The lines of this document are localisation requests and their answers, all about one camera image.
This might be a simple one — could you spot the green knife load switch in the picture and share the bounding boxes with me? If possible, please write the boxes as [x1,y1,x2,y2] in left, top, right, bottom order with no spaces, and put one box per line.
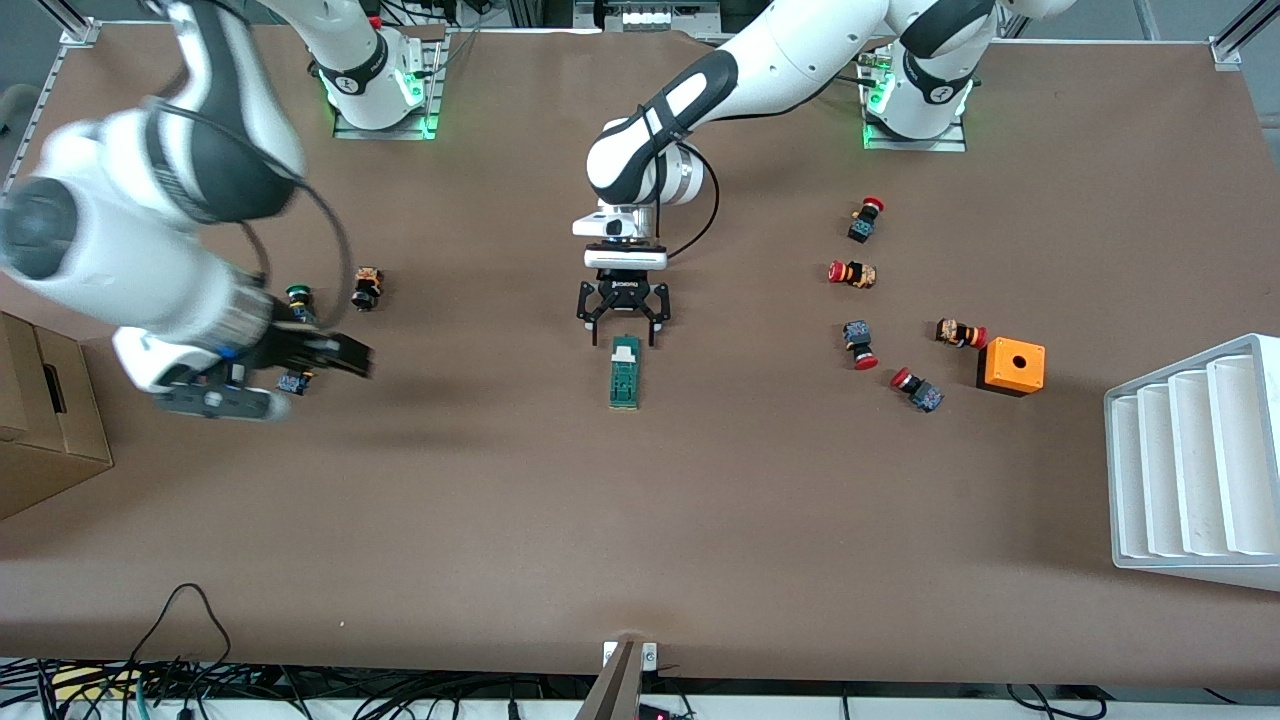
[610,335,643,411]

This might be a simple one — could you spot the red button blue contact block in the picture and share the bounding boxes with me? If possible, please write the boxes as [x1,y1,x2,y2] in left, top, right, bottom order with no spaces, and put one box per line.
[847,196,886,244]
[889,366,945,414]
[842,320,880,372]

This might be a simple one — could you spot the brown table cover sheet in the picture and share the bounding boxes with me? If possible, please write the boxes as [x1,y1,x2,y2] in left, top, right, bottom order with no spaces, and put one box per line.
[0,25,1280,691]

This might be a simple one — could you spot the brown cardboard box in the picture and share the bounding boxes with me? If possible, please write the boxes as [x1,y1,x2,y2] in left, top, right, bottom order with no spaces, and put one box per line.
[0,313,114,521]

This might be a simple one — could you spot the white light bar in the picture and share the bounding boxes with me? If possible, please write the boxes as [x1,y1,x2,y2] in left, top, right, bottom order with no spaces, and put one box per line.
[595,0,721,31]

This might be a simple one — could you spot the white stepped rack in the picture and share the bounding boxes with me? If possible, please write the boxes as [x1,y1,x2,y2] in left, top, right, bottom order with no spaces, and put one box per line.
[1103,333,1280,593]

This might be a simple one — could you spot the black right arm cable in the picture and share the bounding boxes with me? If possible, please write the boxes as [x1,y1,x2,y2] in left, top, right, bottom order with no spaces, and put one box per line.
[145,95,353,336]

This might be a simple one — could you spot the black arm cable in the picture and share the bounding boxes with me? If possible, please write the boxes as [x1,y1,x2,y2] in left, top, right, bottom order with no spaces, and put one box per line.
[635,95,721,261]
[145,95,353,336]

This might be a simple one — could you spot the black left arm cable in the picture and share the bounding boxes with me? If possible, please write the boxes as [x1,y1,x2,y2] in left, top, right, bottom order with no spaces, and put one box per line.
[635,95,721,261]

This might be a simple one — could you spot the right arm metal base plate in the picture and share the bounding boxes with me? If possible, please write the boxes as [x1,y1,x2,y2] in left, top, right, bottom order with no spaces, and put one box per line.
[333,28,448,141]

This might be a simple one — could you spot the black looped cable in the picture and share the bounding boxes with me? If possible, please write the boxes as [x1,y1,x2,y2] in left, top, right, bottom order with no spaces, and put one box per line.
[125,583,233,666]

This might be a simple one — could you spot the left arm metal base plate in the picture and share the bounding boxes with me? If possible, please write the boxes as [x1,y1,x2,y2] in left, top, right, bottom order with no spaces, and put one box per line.
[862,40,969,153]

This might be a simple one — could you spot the tangled black cable bundle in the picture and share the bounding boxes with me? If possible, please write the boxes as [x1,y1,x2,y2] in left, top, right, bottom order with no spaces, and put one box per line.
[0,655,601,720]

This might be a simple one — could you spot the orange button enclosure box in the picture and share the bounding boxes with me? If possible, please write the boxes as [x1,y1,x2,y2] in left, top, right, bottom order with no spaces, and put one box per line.
[976,337,1047,399]

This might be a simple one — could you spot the brown camera stand post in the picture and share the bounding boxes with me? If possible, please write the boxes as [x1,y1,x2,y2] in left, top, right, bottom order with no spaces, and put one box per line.
[575,640,646,720]

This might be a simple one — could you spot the yellow cable tag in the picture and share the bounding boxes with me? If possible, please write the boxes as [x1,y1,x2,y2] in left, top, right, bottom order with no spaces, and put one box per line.
[50,668,141,701]

